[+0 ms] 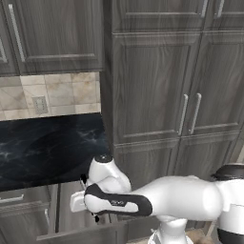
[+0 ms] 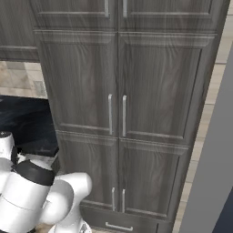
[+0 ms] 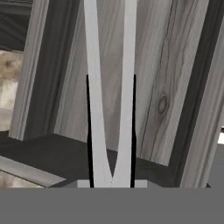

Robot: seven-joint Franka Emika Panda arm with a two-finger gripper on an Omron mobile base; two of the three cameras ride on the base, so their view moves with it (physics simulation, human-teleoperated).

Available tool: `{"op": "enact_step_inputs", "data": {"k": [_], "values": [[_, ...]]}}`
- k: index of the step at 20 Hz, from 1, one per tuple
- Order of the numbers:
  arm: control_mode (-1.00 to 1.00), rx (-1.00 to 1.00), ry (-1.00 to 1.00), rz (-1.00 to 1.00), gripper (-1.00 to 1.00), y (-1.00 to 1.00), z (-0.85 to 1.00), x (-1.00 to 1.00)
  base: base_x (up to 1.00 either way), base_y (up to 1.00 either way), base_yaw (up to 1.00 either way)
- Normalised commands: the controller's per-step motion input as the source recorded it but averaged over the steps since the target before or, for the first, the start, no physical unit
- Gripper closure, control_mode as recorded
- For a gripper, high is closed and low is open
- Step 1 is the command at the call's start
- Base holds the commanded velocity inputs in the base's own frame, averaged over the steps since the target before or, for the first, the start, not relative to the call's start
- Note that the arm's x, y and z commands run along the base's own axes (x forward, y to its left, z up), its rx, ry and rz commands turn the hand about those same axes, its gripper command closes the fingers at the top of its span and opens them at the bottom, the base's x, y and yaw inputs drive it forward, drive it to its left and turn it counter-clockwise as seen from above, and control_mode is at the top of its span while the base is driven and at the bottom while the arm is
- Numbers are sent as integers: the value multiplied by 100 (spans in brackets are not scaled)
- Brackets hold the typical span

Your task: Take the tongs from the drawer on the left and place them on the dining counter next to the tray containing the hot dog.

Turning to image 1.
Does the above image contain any silver top door handle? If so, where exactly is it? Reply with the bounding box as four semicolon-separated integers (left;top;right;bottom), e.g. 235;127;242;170
215;0;225;19
200;0;210;19

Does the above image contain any open grey wooden drawer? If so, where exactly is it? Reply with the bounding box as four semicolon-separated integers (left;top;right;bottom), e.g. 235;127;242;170
35;180;161;244

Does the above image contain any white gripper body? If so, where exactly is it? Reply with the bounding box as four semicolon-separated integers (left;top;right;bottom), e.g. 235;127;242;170
69;189;89;214

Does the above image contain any grey pantry top door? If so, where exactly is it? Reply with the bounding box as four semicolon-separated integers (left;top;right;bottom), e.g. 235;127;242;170
204;0;244;32
111;0;210;33

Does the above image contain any long silver cupboard handle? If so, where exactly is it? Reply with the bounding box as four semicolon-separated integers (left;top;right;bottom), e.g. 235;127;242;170
8;3;26;63

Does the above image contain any silver drawer handle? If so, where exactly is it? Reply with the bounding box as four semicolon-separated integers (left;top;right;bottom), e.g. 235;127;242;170
0;193;25;205

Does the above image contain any tall grey pantry door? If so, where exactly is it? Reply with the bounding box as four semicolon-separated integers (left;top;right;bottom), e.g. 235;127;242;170
112;31;203;146
181;30;244;137

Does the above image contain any narrow grey upper cupboard door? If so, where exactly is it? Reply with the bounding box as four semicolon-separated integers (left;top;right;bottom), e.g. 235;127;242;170
0;6;20;77

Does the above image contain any grey pantry bottom door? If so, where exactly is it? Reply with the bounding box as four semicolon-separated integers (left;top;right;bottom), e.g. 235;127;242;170
173;131;244;180
113;138;181;191

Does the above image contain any grey wall socket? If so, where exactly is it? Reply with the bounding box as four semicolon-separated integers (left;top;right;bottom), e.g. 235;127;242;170
31;95;49;115

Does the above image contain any silver pantry door handle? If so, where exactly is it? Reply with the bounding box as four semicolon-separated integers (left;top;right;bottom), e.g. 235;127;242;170
177;93;190;137
189;92;203;135

